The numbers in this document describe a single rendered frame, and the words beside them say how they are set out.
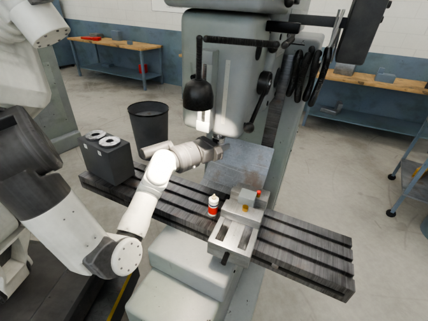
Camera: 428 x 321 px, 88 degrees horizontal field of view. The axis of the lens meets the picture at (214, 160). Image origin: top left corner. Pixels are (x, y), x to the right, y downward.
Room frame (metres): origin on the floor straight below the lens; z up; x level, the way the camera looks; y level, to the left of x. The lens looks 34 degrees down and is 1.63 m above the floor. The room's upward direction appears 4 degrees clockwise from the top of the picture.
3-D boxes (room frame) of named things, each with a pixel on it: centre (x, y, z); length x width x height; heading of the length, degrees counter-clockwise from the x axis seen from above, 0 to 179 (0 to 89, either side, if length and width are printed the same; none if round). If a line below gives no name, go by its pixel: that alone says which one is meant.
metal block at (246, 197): (0.64, -0.14, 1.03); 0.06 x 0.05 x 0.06; 70
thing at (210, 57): (0.59, 0.03, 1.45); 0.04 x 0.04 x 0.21; 68
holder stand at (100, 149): (0.89, 0.52, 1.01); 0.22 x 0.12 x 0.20; 61
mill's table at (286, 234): (0.72, 0.05, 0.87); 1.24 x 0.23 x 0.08; 68
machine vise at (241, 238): (0.61, -0.13, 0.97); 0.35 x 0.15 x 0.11; 160
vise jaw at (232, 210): (0.59, -0.12, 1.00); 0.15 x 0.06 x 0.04; 70
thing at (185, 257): (0.69, -0.01, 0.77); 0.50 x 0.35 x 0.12; 158
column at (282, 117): (1.26, -0.25, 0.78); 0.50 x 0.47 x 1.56; 158
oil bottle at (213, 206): (0.66, -0.01, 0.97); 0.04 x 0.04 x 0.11
